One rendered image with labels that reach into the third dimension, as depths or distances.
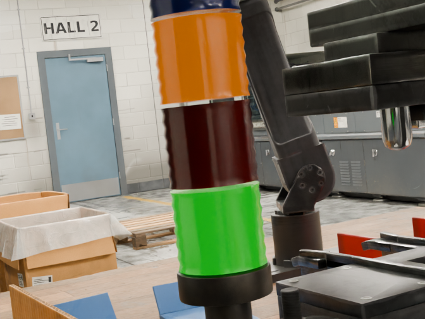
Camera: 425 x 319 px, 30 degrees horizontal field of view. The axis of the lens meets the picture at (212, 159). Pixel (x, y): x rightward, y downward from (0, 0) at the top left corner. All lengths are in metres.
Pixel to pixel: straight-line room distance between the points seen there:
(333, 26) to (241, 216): 0.30
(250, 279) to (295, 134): 0.67
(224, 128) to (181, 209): 0.04
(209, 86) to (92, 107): 11.46
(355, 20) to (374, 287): 0.19
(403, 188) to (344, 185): 0.98
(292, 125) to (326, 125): 7.79
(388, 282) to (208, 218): 0.27
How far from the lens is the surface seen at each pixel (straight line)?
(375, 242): 0.72
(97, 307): 0.79
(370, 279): 0.58
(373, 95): 0.52
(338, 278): 0.59
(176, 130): 0.32
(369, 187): 8.27
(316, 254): 0.67
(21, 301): 0.76
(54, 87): 11.65
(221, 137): 0.31
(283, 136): 0.99
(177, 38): 0.32
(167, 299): 0.79
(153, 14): 0.33
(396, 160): 7.85
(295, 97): 0.58
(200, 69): 0.31
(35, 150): 11.57
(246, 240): 0.32
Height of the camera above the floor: 1.12
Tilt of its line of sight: 4 degrees down
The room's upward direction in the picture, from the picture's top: 6 degrees counter-clockwise
